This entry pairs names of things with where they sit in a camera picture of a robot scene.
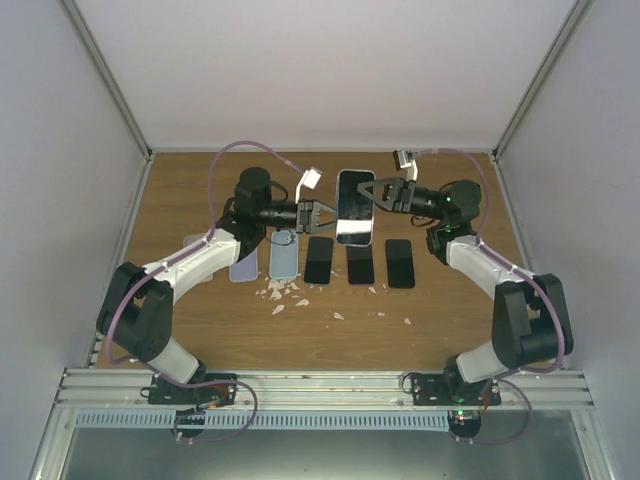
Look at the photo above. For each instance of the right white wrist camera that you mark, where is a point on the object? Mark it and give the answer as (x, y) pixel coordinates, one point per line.
(404, 161)

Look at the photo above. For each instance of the light blue phone case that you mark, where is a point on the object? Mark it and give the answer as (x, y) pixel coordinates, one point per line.
(284, 255)

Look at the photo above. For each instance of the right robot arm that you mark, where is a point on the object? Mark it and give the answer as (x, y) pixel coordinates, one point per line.
(531, 329)

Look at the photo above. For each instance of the purple smartphone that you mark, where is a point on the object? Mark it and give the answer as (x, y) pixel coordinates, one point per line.
(360, 265)

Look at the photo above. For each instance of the grey slotted cable duct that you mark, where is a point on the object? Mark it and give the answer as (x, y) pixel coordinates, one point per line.
(268, 420)

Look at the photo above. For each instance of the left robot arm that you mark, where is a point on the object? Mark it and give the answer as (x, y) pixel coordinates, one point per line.
(137, 312)

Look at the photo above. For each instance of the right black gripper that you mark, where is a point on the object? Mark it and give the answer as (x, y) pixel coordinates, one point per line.
(402, 194)

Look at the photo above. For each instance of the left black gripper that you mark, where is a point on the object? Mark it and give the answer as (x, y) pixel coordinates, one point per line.
(311, 224)

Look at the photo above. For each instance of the aluminium rail frame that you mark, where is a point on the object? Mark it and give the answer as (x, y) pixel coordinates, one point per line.
(319, 390)

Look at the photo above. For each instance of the black smartphone from white case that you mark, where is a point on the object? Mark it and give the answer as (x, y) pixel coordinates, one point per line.
(399, 262)

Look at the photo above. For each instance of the phone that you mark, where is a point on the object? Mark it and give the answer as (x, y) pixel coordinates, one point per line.
(188, 241)
(354, 208)
(245, 270)

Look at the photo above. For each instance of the white debris pile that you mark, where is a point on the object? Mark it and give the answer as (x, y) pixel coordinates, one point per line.
(279, 295)

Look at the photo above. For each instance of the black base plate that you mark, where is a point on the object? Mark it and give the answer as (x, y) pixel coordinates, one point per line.
(448, 389)
(161, 392)

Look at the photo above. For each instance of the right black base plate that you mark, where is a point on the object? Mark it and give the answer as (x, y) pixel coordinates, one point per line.
(448, 389)

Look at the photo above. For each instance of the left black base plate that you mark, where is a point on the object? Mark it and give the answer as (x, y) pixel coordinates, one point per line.
(161, 392)

